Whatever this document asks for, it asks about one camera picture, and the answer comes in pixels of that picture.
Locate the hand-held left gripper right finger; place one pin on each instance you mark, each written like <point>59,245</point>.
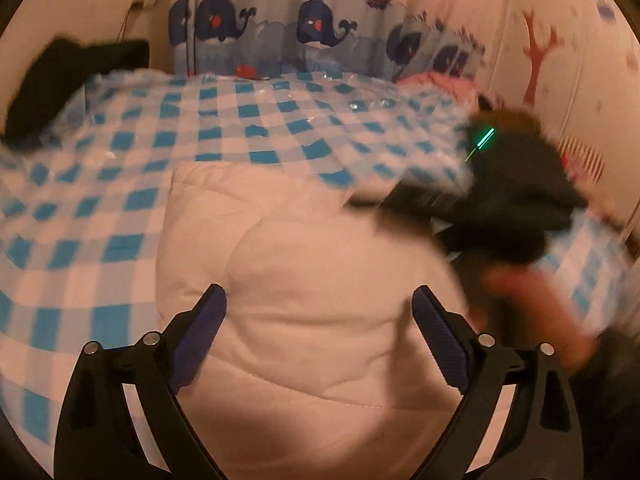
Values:
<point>442,340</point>

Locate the blue checkered sheet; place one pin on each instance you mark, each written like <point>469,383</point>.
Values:
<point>100,200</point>

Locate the whale print curtain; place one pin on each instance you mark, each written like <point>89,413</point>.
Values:
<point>320,25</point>

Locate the white quilted jacket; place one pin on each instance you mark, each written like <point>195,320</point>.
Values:
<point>310,285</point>

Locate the pink printed curtain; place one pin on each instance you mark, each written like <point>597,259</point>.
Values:
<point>540,50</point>

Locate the dark cloth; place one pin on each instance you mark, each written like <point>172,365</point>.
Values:
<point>60,85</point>

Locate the person's right forearm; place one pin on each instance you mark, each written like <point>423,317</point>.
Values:
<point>535,305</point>

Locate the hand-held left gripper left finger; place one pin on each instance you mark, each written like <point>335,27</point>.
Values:
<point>200,335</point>

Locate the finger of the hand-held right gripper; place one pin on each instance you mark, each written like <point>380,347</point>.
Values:
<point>410,200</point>

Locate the red striped cloth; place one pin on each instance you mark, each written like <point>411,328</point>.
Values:
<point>582,152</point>

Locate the pink cloth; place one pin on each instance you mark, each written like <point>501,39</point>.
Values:
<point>445,87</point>

